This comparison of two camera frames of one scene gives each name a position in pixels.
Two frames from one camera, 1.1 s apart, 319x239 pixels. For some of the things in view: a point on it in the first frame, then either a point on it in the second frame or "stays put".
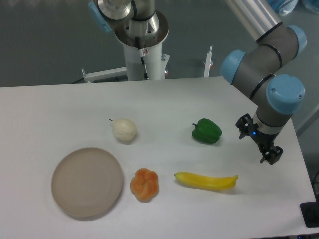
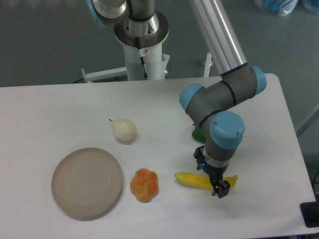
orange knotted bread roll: (144, 184) stays put
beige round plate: (86, 183) stays put
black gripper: (263, 140) → (221, 187)
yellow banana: (206, 182) stays put
